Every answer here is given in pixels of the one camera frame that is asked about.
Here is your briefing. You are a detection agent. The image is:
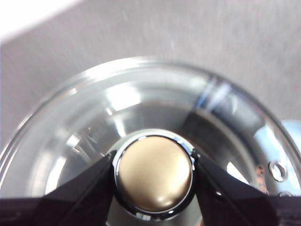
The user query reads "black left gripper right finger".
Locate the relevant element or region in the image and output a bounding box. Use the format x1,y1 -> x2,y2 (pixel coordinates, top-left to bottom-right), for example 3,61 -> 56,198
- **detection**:
192,148 -> 301,226

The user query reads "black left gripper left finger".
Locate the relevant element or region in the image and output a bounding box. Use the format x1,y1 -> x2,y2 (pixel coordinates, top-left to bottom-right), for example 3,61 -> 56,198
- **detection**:
0,150 -> 118,226

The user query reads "glass lid with green knob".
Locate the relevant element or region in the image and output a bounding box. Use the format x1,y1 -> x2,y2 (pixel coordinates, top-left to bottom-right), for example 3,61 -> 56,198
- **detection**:
0,56 -> 301,226

